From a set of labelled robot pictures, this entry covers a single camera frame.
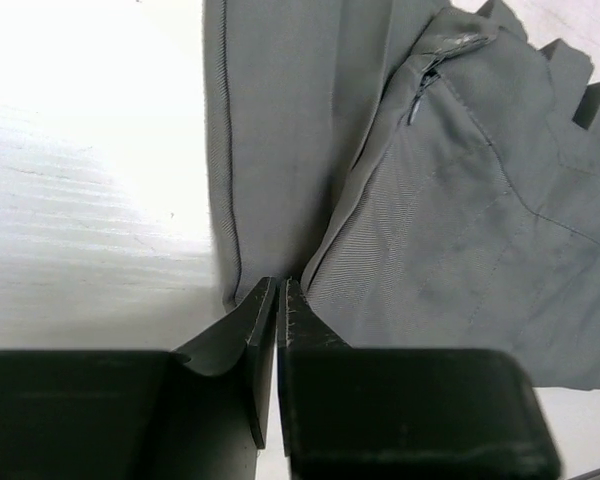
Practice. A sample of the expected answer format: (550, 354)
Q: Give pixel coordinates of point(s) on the grey pleated skirt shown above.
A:
(429, 177)

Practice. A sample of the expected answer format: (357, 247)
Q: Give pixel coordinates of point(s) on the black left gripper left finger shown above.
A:
(199, 411)

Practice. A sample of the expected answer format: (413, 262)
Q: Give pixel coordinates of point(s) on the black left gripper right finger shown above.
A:
(369, 413)

